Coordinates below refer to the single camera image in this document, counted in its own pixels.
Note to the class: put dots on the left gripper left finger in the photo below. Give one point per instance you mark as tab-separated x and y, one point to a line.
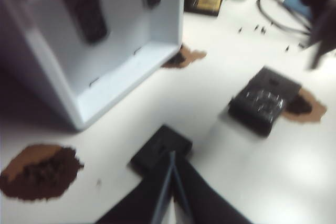
141	203

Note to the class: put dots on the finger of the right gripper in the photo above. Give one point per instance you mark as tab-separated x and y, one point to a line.
315	40
329	37

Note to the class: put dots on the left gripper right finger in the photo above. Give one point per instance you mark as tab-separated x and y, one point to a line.
207	200

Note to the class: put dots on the black USB hub box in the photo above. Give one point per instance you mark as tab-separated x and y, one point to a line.
152	155

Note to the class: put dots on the black sponge block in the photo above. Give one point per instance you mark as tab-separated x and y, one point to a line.
257	108

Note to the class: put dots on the blue plastic item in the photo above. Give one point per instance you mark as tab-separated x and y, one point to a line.
298	2

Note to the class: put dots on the brown stain patch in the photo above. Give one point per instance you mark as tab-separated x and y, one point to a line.
189	56
309	112
39	174

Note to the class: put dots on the brass cleaning wool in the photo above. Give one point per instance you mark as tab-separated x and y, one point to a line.
208	1

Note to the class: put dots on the white AUX water dispenser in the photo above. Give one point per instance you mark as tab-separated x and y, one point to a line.
118	77

